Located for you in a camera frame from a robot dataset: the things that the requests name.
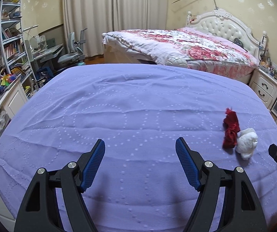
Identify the grey desk chair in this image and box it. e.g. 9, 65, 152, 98
57, 28, 88, 68

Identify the dark red crumpled wrapper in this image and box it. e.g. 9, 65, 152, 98
223, 108, 240, 149

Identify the white nightstand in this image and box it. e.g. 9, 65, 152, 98
249, 69, 277, 110

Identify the purple bed cover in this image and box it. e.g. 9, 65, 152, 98
0, 64, 277, 231

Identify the floral quilt bed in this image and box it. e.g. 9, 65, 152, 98
102, 27, 259, 80

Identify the bookshelf with books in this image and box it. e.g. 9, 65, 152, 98
0, 0, 38, 96

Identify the white tufted headboard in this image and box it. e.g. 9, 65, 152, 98
186, 9, 267, 59

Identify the white crumpled tissue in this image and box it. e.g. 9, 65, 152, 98
235, 128, 258, 160

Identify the grey study desk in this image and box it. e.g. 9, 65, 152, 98
24, 40, 64, 81

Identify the beige curtain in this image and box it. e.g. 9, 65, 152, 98
63, 0, 168, 57

